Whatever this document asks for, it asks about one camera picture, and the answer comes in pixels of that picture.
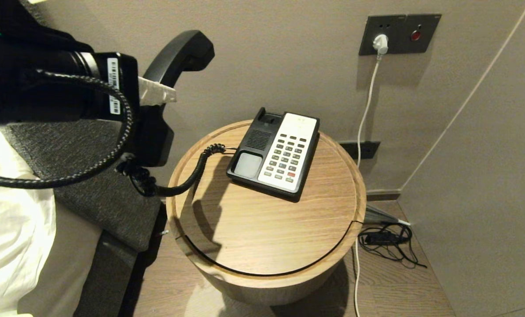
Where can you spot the round wooden side table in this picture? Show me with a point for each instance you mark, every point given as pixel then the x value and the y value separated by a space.
pixel 266 237

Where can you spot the white bedding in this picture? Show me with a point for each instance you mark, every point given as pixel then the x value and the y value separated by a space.
pixel 11 242

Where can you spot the black and white telephone base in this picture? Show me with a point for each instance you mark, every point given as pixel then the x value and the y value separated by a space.
pixel 288 149

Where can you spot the small metal bracket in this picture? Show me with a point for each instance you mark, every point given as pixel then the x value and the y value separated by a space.
pixel 163 233

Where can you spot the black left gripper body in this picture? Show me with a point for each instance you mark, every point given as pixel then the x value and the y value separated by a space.
pixel 129 88

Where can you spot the black telephone handset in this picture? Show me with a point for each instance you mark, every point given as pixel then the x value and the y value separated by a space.
pixel 156 136

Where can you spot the dark grey socket plate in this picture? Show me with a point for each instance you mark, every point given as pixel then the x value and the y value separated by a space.
pixel 368 44

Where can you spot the black wall outlet plate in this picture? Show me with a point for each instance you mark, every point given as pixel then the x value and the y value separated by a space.
pixel 370 150

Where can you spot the beige bed sheet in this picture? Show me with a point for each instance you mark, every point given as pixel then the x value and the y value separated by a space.
pixel 64 264

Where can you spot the dark plate with red button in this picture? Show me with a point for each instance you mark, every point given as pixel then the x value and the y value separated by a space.
pixel 427 44

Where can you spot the brown skirting board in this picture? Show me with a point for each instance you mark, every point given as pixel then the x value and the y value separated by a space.
pixel 383 195

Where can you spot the grey upholstered headboard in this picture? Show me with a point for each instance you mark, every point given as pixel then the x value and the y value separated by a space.
pixel 90 202

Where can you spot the white power plug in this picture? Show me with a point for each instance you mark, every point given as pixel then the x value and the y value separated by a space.
pixel 380 43

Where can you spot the dark grey fabric bed base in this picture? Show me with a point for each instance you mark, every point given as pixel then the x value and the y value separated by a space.
pixel 108 277

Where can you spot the tissue-wrapped left gripper finger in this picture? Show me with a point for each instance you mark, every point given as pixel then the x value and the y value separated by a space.
pixel 156 92

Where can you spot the black power adapter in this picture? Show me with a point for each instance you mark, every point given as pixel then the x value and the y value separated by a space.
pixel 385 238

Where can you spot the grey tapered object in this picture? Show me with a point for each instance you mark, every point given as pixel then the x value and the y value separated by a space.
pixel 376 215

